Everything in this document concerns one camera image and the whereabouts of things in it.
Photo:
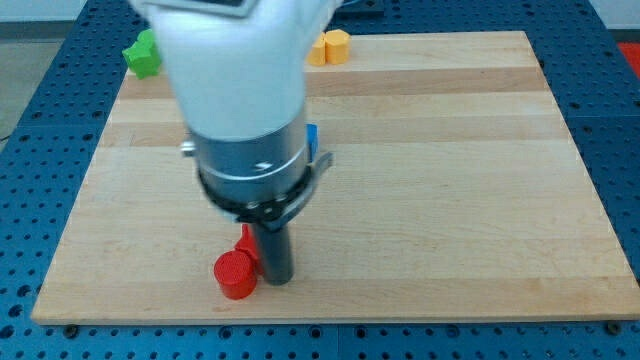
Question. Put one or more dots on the red cylinder block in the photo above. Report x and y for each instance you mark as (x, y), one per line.
(234, 271)

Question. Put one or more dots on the red star block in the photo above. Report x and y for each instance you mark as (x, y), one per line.
(247, 245)

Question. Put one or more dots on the yellow-orange block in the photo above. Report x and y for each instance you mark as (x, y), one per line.
(317, 55)

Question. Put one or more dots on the blue block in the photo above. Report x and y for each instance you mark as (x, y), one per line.
(312, 140)

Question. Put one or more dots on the light wooden board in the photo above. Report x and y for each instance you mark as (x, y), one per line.
(457, 194)

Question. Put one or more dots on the green star block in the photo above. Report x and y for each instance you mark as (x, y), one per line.
(142, 57)

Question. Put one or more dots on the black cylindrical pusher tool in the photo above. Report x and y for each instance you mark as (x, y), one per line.
(274, 252)

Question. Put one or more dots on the yellow hexagon block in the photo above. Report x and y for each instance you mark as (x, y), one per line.
(337, 46)

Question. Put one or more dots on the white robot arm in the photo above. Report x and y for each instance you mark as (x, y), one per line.
(236, 69)

